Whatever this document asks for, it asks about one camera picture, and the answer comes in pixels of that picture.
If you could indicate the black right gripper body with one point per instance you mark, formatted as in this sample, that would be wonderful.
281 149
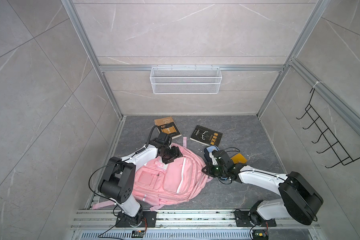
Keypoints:
217 170

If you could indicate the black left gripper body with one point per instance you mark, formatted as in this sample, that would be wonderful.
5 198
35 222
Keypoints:
171 154

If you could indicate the pink school backpack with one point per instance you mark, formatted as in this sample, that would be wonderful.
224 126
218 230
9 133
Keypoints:
159 184

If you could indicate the black book yellow lettering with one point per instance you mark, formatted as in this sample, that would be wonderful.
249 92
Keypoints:
206 136

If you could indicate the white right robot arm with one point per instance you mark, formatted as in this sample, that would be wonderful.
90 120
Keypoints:
297 198

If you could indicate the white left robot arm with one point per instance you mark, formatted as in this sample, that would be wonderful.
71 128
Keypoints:
118 178

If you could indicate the blue pencil case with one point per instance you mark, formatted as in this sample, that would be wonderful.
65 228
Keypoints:
208 154

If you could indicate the brown and black book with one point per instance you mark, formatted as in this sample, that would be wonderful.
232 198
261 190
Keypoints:
167 125

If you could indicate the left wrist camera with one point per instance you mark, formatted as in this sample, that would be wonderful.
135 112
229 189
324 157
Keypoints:
164 139

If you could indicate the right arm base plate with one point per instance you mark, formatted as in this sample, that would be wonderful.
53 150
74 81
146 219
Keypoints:
249 219

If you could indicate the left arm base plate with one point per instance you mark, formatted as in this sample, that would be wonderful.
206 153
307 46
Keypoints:
142 219

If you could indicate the white wire mesh basket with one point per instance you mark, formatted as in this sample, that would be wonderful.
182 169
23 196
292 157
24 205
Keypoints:
185 80

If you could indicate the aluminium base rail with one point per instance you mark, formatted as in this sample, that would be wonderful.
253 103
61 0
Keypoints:
166 219

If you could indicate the black wire hook rack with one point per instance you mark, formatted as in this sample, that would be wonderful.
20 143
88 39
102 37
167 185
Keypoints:
334 145

